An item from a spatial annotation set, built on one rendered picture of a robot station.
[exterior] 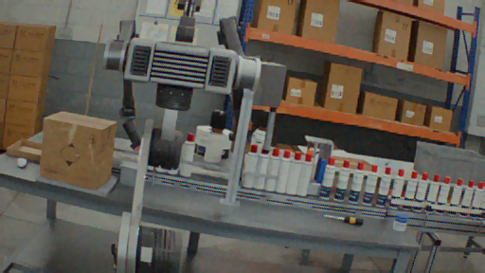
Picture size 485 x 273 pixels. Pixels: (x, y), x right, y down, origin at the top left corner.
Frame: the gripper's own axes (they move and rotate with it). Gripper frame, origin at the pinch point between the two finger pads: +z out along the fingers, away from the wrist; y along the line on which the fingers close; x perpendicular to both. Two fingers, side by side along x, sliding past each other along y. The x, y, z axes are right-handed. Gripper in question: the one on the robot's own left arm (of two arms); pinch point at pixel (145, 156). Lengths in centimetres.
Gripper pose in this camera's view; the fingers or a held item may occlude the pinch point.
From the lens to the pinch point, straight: 316.8
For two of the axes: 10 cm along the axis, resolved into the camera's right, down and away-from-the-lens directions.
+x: -8.8, 4.7, 1.1
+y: 0.3, -1.7, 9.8
